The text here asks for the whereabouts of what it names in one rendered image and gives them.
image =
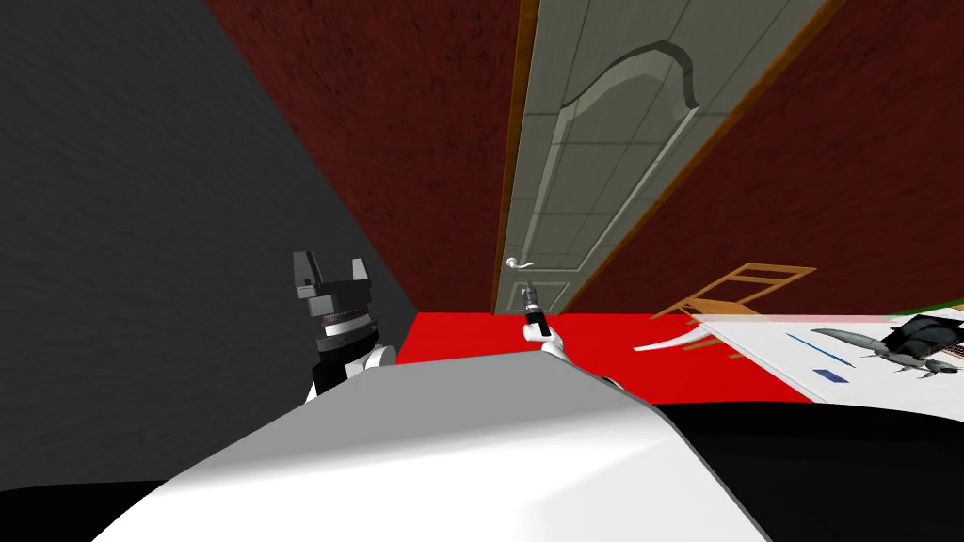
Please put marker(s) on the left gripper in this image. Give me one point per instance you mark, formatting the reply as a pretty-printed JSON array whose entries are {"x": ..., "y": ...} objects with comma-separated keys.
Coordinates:
[{"x": 339, "y": 295}]

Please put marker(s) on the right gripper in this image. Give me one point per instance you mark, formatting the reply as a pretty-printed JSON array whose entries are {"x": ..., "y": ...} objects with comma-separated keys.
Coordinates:
[{"x": 530, "y": 298}]

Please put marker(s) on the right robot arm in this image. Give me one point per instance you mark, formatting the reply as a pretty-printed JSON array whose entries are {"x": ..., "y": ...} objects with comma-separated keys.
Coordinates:
[{"x": 544, "y": 342}]

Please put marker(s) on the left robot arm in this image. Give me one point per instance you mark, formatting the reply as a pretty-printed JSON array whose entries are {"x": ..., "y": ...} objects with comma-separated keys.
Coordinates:
[{"x": 345, "y": 340}]

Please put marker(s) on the grey panelled door leaf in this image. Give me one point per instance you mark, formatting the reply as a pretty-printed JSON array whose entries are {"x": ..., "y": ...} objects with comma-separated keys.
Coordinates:
[{"x": 602, "y": 173}]

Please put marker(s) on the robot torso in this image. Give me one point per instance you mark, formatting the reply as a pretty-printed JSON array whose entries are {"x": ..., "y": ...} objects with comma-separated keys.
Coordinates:
[{"x": 452, "y": 452}]

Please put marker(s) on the wooden chair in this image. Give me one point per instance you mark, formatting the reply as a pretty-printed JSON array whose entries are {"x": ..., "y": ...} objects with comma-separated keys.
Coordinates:
[{"x": 734, "y": 290}]

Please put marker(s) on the white table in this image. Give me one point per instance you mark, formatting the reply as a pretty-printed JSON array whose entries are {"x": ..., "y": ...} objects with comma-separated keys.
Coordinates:
[{"x": 783, "y": 354}]

